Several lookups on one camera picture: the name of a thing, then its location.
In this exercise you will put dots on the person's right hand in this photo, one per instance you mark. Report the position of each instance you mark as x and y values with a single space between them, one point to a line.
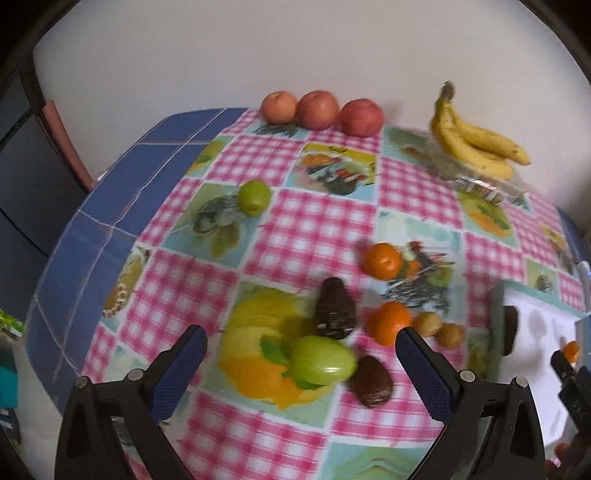
560 450

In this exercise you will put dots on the red apple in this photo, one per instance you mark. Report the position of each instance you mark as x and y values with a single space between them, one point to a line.
317 109
278 107
361 117

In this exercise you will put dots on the clear plastic container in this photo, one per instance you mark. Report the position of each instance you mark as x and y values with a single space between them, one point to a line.
489 190

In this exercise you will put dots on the blue grid cloth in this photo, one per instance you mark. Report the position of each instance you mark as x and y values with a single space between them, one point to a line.
115 194

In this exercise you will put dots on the pink checkered fruit-print tablecloth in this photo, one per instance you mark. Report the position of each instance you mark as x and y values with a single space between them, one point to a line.
314 221

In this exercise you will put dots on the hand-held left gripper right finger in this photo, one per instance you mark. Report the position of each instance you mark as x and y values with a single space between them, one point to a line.
422 369

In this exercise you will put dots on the teal object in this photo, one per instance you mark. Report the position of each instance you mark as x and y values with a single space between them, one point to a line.
7 378

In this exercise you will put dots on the white tray with teal rim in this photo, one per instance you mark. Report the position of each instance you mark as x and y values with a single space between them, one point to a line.
535 369

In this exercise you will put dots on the dark brown avocado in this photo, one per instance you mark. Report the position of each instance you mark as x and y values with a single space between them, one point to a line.
334 309
510 330
371 382

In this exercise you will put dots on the small green lime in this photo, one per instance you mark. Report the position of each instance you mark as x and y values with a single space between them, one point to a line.
253 197

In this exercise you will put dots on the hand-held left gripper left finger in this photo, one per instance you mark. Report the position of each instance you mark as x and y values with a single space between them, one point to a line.
178 374

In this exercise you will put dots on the bunch of yellow bananas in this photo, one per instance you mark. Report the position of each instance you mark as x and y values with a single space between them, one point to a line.
466 143

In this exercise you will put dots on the green mango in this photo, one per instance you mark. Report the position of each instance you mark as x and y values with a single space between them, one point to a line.
323 361

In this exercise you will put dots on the small tan round fruit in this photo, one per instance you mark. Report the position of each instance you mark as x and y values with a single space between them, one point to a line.
427 324
451 335

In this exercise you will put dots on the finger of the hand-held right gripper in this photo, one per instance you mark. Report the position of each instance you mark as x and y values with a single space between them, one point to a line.
561 364

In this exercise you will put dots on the orange tangerine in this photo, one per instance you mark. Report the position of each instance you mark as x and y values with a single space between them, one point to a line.
571 351
390 323
382 261

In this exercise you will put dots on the green package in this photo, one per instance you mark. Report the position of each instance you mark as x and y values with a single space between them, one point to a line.
10 323

